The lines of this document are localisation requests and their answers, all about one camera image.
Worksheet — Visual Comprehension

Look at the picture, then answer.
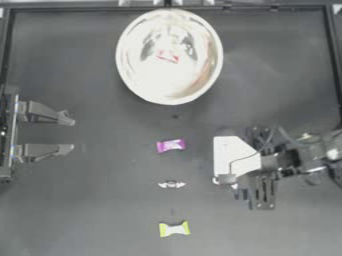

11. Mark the steel bowl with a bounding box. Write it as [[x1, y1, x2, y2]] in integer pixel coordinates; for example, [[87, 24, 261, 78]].
[[115, 7, 225, 107]]

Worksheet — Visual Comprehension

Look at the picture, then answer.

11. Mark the green white candy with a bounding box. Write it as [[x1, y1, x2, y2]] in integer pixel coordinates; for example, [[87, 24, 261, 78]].
[[158, 220, 193, 238]]

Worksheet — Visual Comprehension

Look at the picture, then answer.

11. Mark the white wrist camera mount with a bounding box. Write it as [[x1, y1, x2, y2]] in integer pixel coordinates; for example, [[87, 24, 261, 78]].
[[213, 134, 264, 179]]

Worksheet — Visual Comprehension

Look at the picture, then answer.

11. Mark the purple candy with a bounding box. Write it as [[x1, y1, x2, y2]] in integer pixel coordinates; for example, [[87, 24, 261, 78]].
[[155, 138, 187, 155]]

